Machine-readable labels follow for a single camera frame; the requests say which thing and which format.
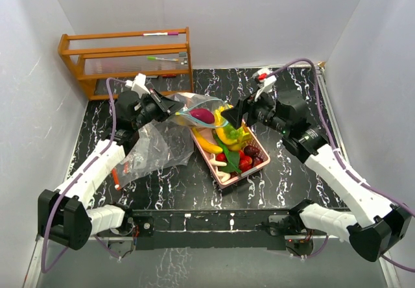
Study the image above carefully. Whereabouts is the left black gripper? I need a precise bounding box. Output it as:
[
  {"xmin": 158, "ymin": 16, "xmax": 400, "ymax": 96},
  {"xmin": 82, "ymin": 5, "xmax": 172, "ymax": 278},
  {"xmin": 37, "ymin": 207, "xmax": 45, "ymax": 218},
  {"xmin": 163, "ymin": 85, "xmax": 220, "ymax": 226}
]
[{"xmin": 132, "ymin": 88, "xmax": 184, "ymax": 130}]

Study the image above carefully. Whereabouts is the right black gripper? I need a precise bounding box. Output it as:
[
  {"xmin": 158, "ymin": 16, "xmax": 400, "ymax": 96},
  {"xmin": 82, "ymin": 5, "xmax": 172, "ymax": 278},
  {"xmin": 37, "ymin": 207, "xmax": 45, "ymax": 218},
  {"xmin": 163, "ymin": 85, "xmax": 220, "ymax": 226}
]
[{"xmin": 221, "ymin": 86, "xmax": 290, "ymax": 135}]

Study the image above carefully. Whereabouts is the purple sweet potato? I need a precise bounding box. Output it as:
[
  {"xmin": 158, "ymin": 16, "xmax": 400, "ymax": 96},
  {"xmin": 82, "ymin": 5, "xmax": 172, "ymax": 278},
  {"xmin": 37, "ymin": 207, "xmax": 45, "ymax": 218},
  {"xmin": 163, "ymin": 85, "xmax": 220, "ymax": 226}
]
[{"xmin": 190, "ymin": 108, "xmax": 215, "ymax": 124}]

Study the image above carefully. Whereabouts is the blue zipper clear bag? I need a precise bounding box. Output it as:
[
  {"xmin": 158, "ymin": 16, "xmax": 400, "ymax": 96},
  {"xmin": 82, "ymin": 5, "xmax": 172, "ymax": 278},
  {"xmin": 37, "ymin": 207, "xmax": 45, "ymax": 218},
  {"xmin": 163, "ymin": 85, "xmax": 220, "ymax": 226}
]
[{"xmin": 171, "ymin": 92, "xmax": 231, "ymax": 129}]

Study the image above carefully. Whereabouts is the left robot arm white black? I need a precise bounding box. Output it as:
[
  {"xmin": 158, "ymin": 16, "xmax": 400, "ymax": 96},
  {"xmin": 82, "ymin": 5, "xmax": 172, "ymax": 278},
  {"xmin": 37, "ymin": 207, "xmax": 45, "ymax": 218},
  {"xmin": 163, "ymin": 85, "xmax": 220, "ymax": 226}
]
[{"xmin": 38, "ymin": 89, "xmax": 184, "ymax": 250}]

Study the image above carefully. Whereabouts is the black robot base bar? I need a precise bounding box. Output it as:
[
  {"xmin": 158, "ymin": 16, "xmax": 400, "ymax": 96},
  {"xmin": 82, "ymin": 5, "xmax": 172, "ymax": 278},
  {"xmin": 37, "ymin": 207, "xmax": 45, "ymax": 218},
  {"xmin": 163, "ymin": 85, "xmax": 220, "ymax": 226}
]
[{"xmin": 106, "ymin": 208, "xmax": 328, "ymax": 252}]

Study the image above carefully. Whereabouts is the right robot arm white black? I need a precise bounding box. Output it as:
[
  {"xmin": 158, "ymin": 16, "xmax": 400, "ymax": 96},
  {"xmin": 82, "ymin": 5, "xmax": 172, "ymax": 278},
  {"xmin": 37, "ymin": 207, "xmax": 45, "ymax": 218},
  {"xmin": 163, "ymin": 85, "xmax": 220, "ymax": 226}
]
[{"xmin": 221, "ymin": 92, "xmax": 412, "ymax": 262}]

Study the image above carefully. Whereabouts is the red zipper clear bag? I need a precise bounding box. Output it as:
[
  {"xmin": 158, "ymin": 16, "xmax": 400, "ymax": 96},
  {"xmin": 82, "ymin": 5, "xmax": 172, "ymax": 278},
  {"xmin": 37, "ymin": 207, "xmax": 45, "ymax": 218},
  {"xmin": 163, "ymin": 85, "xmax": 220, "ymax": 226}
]
[{"xmin": 112, "ymin": 121, "xmax": 194, "ymax": 190}]

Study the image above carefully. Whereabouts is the green grape bunch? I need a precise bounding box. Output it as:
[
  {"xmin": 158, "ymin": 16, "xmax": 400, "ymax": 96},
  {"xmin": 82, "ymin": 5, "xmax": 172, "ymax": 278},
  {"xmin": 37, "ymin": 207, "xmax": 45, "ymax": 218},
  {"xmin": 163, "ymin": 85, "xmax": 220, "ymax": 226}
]
[{"xmin": 226, "ymin": 127, "xmax": 244, "ymax": 139}]

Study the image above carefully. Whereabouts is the yellow banana bunch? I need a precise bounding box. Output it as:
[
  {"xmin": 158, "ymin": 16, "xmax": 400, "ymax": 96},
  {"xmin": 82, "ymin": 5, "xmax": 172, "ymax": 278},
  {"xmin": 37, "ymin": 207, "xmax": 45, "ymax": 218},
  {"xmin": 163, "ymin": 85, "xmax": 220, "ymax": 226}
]
[{"xmin": 214, "ymin": 104, "xmax": 252, "ymax": 151}]

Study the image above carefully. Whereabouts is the red staples box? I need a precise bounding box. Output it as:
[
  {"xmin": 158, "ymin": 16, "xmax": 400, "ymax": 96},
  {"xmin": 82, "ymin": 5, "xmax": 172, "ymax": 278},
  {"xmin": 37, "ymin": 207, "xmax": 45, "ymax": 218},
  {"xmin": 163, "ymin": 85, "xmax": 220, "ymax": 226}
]
[{"xmin": 162, "ymin": 74, "xmax": 177, "ymax": 78}]

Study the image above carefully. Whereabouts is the pink plastic basket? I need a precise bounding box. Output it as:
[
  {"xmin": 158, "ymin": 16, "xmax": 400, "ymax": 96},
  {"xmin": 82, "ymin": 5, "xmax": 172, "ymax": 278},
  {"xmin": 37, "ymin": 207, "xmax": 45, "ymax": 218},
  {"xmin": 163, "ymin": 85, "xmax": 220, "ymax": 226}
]
[{"xmin": 191, "ymin": 125, "xmax": 270, "ymax": 188}]

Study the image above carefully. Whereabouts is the dark red plum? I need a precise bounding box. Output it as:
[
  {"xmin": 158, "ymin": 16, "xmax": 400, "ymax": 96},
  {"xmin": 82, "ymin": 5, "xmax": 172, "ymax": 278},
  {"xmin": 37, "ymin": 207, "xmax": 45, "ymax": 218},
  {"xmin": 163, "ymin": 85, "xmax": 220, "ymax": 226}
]
[{"xmin": 243, "ymin": 145, "xmax": 260, "ymax": 157}]

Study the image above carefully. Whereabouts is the green leaf vegetable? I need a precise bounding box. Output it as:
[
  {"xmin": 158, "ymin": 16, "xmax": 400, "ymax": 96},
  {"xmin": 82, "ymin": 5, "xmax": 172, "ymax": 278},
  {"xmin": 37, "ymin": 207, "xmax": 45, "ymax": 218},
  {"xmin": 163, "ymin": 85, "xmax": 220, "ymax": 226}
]
[{"xmin": 213, "ymin": 132, "xmax": 242, "ymax": 174}]

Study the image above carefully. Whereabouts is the red strawberry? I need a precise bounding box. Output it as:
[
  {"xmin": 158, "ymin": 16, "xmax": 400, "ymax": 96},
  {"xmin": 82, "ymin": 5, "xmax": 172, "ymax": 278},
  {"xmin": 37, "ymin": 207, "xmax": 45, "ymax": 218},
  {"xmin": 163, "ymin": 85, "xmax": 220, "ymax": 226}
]
[{"xmin": 239, "ymin": 156, "xmax": 253, "ymax": 173}]

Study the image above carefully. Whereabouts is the wooden shelf rack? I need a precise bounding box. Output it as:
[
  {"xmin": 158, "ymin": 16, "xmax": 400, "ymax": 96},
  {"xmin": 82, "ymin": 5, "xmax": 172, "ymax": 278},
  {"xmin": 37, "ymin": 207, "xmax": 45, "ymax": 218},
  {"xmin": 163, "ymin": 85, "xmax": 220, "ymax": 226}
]
[{"xmin": 58, "ymin": 27, "xmax": 195, "ymax": 101}]

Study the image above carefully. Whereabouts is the green cap marker pen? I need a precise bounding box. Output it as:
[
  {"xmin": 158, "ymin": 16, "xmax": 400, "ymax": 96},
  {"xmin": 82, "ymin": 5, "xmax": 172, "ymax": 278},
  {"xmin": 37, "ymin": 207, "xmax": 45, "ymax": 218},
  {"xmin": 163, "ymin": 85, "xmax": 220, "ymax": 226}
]
[{"xmin": 147, "ymin": 56, "xmax": 180, "ymax": 62}]

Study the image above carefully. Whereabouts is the pink white marker pen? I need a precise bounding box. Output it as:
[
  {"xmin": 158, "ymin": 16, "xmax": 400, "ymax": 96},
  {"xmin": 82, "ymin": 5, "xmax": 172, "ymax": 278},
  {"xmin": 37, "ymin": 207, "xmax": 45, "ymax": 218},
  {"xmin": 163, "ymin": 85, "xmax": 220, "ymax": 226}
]
[{"xmin": 142, "ymin": 32, "xmax": 180, "ymax": 37}]

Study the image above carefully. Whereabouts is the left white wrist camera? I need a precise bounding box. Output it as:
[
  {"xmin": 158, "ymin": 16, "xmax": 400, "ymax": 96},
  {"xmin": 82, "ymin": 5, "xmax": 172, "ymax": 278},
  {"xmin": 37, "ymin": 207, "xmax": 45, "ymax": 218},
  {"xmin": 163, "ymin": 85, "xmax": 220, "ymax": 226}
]
[{"xmin": 125, "ymin": 73, "xmax": 150, "ymax": 97}]

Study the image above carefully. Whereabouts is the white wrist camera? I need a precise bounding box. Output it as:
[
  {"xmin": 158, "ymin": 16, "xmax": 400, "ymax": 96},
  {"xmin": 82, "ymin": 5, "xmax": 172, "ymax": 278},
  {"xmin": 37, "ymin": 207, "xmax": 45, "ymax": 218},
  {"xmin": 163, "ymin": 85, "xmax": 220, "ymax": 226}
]
[
  {"xmin": 253, "ymin": 67, "xmax": 276, "ymax": 102},
  {"xmin": 125, "ymin": 73, "xmax": 150, "ymax": 97}
]

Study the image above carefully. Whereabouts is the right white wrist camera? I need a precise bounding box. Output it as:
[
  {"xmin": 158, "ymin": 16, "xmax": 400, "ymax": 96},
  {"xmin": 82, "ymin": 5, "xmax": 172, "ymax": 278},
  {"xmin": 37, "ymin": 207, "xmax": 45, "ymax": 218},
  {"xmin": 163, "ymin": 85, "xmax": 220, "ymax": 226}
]
[{"xmin": 253, "ymin": 67, "xmax": 276, "ymax": 102}]

